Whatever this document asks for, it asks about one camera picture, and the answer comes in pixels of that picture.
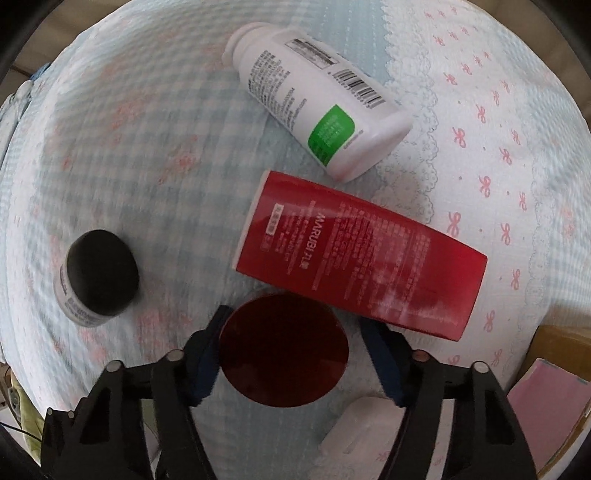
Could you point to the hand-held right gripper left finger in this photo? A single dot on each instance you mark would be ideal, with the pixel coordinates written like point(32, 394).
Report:
point(206, 364)

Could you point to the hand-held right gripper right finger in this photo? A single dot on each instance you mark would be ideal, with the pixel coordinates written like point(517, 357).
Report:
point(379, 357)

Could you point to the red round jar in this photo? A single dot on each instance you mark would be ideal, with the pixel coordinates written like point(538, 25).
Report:
point(283, 350)

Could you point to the white plastic case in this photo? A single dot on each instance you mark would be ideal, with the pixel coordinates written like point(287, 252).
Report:
point(364, 427)

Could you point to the red cosmetic tube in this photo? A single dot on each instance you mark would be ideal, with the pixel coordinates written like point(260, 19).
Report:
point(358, 255)

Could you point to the black lid white jar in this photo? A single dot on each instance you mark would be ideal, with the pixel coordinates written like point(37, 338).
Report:
point(98, 278)

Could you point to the checkered bow print blanket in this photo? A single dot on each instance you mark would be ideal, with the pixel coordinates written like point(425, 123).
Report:
point(295, 221)

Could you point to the pink paper pad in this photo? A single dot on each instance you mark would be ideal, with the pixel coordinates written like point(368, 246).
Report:
point(549, 401)

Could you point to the white bottle green label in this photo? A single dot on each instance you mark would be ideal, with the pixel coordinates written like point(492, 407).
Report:
point(317, 97)

